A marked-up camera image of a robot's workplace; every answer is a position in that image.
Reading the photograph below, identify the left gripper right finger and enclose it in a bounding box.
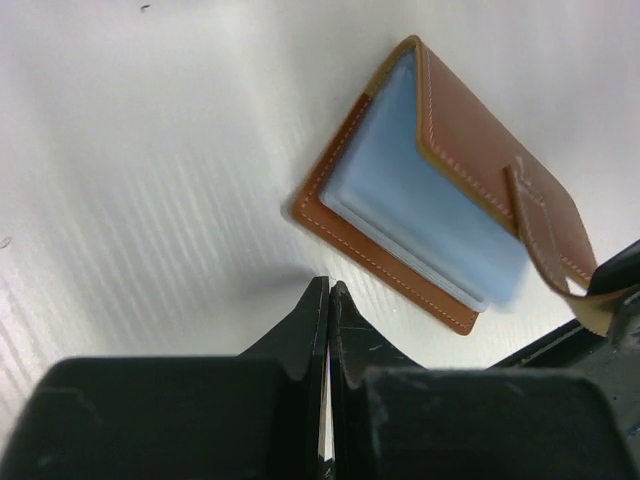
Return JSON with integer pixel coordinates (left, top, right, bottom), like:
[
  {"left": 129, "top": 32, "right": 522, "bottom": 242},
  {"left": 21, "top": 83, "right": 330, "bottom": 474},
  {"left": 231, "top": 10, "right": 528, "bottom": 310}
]
[{"left": 329, "top": 283, "right": 639, "bottom": 479}]

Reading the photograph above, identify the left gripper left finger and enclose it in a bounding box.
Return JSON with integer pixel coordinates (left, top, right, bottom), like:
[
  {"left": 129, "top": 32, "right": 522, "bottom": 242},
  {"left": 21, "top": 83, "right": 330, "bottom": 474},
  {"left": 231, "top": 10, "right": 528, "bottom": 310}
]
[{"left": 1, "top": 277, "right": 329, "bottom": 479}]

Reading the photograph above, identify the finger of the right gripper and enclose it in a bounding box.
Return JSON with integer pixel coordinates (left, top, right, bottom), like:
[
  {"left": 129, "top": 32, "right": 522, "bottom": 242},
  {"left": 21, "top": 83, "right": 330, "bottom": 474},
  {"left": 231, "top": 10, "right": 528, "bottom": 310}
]
[{"left": 587, "top": 240, "right": 640, "bottom": 296}]

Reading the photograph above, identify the brown leather card holder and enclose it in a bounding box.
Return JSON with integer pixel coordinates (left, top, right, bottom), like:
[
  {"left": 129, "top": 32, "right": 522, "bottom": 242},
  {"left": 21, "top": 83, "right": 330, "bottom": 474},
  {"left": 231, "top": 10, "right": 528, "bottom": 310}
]
[{"left": 291, "top": 35, "right": 625, "bottom": 336}]

